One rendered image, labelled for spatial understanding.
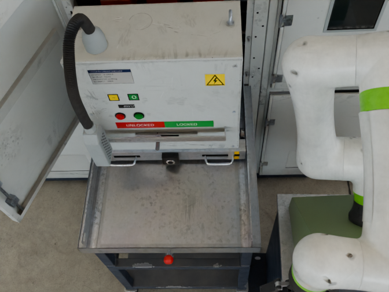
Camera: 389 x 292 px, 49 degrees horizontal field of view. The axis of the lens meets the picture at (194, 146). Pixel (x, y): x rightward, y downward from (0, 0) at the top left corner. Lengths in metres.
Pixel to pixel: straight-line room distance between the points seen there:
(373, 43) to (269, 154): 1.36
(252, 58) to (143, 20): 0.54
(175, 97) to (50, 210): 1.50
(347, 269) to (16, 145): 1.11
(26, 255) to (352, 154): 1.86
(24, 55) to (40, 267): 1.36
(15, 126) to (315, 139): 0.94
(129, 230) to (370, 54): 0.96
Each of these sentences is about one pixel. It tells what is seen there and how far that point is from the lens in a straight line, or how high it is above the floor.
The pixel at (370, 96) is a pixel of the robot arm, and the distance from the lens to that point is 0.95.
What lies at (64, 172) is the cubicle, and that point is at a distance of 2.54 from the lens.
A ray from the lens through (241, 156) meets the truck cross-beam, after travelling 1.56.
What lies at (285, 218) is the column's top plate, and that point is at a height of 0.75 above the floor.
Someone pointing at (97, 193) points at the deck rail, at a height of 0.85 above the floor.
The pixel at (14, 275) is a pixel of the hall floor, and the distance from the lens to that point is 2.57.
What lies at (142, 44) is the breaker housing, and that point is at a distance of 1.21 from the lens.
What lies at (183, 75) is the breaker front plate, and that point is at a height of 1.33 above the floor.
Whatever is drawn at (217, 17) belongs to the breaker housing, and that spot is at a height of 1.39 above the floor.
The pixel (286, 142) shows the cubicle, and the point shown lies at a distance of 2.15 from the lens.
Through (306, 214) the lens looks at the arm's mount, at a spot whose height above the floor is 0.96.
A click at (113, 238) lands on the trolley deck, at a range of 1.52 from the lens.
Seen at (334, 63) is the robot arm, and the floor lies 1.54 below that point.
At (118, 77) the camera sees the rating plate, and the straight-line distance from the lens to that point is 1.23.
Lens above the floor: 2.25
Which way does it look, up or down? 59 degrees down
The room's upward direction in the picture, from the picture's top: 7 degrees counter-clockwise
